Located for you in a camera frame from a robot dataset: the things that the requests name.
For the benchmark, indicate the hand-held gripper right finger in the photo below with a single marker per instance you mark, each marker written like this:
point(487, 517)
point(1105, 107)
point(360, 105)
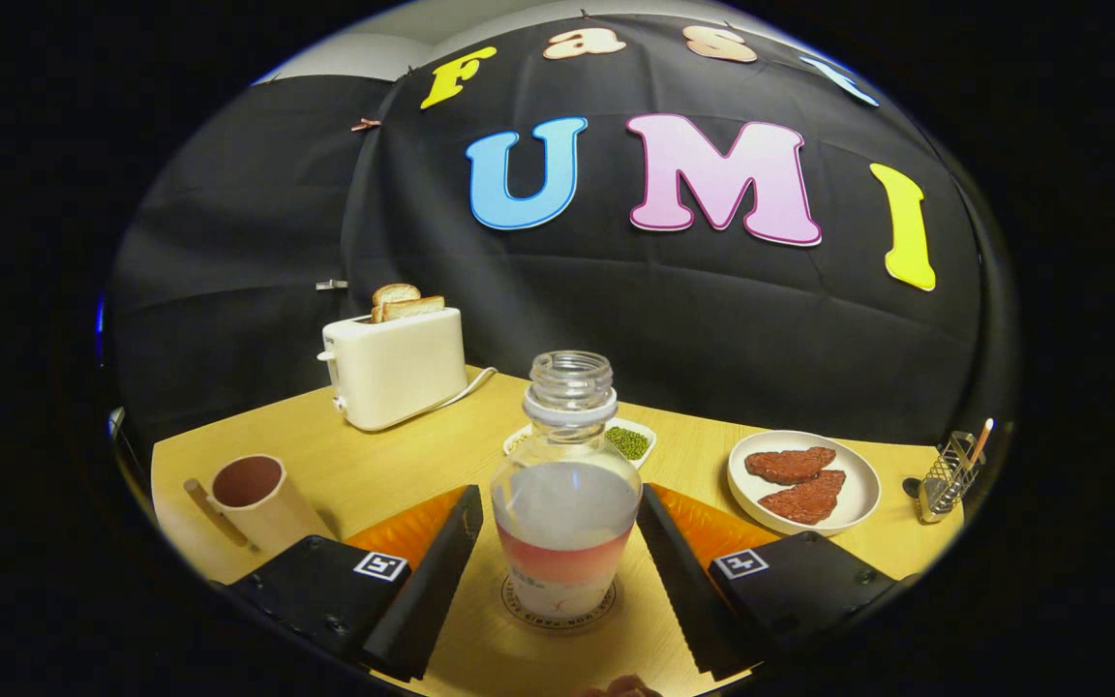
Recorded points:
point(683, 581)

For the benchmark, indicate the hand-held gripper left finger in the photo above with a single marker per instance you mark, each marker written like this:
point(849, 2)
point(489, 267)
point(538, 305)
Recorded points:
point(436, 571)

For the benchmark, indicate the round cork coaster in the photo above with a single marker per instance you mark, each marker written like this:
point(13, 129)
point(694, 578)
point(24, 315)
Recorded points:
point(509, 605)

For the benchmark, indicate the clear juice bottle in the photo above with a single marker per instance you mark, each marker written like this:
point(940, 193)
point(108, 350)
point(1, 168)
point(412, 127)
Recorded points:
point(565, 523)

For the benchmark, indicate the wooden table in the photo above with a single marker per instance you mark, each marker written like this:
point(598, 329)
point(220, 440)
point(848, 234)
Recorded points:
point(383, 465)

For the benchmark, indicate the red meat piece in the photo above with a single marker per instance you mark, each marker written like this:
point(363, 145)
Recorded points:
point(790, 465)
point(804, 501)

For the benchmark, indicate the white divided bean dish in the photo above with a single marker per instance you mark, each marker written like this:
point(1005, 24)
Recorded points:
point(630, 442)

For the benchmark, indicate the cream toaster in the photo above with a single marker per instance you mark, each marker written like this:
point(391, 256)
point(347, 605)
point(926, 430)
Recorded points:
point(393, 373)

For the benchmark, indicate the white round plate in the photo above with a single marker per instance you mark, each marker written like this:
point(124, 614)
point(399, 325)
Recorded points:
point(862, 484)

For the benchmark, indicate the toast slice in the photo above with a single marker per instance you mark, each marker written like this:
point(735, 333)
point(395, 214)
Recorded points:
point(417, 308)
point(393, 292)

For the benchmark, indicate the silver metal clip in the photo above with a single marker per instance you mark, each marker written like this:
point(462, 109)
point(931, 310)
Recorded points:
point(330, 285)

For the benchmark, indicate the red clip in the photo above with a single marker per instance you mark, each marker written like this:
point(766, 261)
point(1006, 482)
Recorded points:
point(365, 124)

